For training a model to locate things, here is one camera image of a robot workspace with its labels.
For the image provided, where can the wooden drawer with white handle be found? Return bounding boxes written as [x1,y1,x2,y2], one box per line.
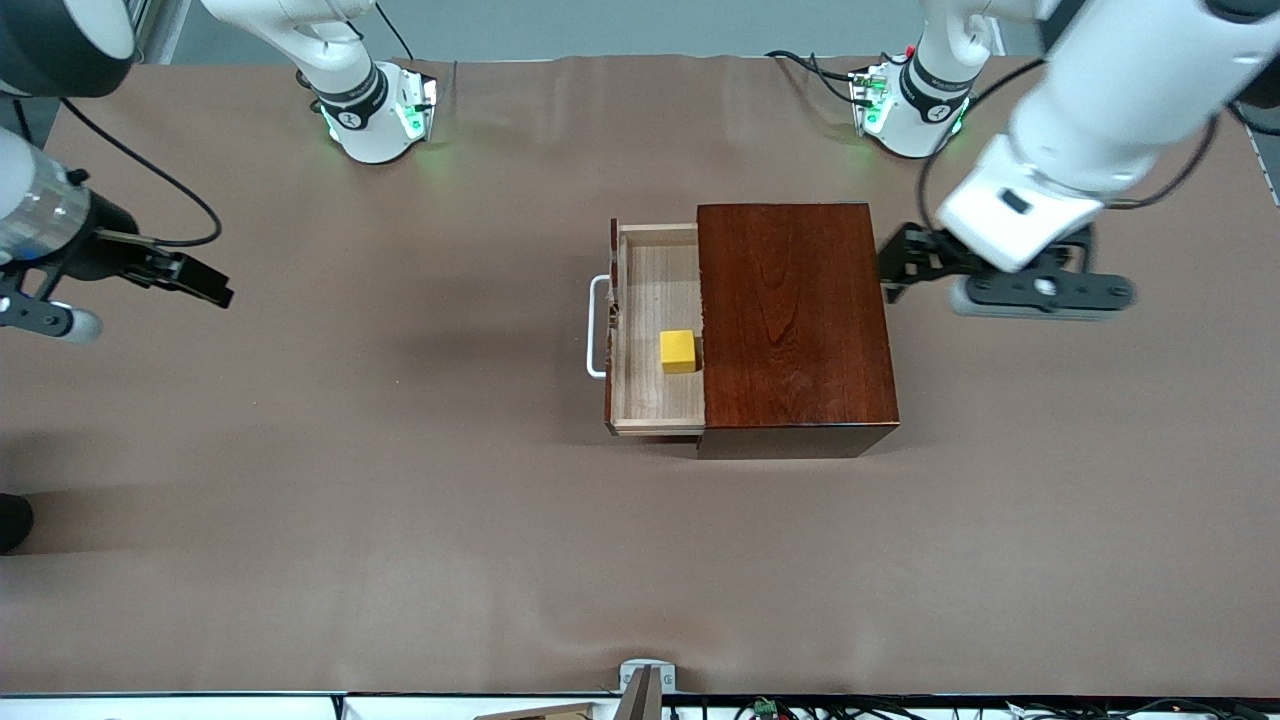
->
[587,220,707,437]

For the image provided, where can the dark red wooden cabinet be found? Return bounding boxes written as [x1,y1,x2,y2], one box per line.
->
[695,202,900,461]

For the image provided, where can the black round object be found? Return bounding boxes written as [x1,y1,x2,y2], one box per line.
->
[0,493,35,555]

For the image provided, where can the brown table mat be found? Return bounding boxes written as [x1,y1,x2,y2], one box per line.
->
[0,52,1280,698]

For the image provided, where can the light wooden plank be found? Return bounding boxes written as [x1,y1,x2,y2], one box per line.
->
[472,702,601,720]

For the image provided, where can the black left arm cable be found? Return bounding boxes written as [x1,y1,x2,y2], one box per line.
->
[918,58,1223,233]

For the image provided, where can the black left base cable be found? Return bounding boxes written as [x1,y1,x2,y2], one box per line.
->
[765,48,871,107]

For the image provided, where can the black base cable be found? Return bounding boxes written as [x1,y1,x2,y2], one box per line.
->
[375,0,416,63]
[765,48,871,107]

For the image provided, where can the black right base cable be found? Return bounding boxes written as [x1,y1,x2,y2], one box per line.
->
[375,0,416,63]

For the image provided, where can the black cable bundle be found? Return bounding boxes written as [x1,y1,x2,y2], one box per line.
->
[665,696,1280,720]

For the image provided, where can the grey metal bracket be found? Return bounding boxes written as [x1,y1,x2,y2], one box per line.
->
[619,659,677,693]

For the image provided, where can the grey camera mount beam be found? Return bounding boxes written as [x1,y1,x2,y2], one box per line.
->
[612,665,664,720]

